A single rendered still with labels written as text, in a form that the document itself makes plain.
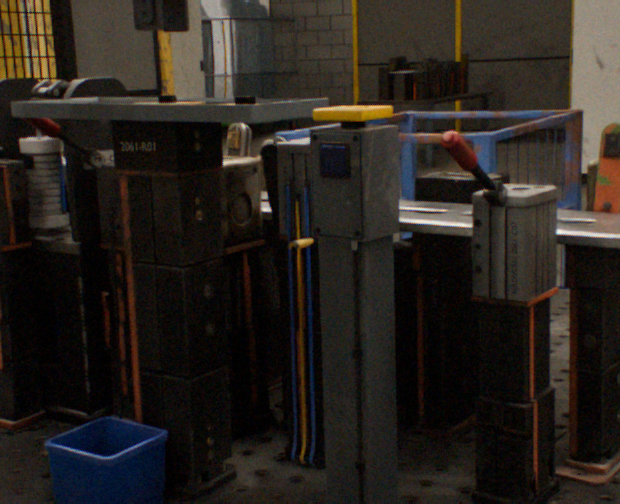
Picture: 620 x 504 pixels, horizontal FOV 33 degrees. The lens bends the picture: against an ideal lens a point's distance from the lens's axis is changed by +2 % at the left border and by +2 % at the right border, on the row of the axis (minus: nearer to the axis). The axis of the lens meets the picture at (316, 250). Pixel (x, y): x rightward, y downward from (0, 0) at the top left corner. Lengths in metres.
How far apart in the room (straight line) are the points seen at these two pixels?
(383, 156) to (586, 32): 8.41
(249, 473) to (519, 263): 0.44
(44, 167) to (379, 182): 0.65
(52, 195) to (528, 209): 0.73
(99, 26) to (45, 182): 3.53
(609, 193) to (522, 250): 0.33
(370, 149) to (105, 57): 4.10
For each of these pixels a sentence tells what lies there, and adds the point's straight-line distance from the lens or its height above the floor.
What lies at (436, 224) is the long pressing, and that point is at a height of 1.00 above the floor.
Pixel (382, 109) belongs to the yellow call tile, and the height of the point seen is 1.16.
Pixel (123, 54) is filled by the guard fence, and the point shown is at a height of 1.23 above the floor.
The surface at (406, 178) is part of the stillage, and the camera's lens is 4.73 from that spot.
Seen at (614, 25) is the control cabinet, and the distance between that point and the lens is 9.37.
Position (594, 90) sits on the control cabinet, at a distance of 9.41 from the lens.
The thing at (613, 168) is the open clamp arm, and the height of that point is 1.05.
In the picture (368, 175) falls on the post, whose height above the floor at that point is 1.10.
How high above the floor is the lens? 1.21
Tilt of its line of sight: 11 degrees down
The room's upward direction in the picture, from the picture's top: 2 degrees counter-clockwise
